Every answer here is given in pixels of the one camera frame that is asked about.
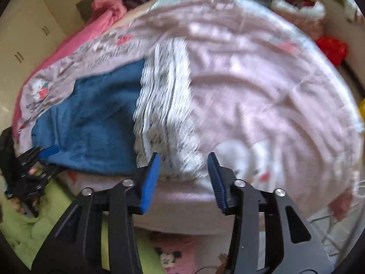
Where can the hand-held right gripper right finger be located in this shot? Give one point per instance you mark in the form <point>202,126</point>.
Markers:
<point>216,182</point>

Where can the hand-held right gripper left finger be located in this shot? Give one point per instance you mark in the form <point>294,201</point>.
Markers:
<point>150,181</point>

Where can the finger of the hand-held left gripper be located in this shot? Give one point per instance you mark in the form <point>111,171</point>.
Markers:
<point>47,172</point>
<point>49,151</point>

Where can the blue denim pants lace hem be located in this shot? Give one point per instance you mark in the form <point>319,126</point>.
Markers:
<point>91,120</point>

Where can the pink cartoon mouse cloth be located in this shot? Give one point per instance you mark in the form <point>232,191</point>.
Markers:
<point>176,254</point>

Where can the pink strawberry printed blanket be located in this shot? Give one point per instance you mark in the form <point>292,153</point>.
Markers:
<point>256,97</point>

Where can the cream wardrobe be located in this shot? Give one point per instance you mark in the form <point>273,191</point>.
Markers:
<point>28,34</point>

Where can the grey-green headboard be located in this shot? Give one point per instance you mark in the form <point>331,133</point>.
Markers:
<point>85,10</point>

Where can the pink quilt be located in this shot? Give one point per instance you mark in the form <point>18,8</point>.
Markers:
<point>105,8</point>

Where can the red plastic bag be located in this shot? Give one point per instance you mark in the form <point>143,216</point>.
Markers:
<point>332,48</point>

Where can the pile of folded clothes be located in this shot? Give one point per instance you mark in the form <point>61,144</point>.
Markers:
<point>288,8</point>

